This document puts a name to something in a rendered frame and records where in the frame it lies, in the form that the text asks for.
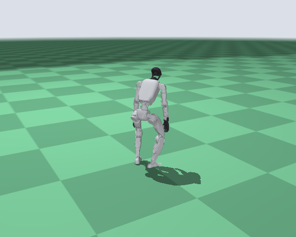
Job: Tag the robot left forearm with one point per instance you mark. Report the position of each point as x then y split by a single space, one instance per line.
136 106

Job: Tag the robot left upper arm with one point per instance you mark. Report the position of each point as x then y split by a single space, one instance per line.
137 91

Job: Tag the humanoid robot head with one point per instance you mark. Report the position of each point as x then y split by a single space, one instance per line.
156 72

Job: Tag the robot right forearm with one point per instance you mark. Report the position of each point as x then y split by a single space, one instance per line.
165 111

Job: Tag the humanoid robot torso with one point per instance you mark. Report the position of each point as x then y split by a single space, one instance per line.
147 94

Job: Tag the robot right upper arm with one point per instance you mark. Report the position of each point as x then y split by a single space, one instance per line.
162 87

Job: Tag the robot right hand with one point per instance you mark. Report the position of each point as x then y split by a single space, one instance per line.
166 125

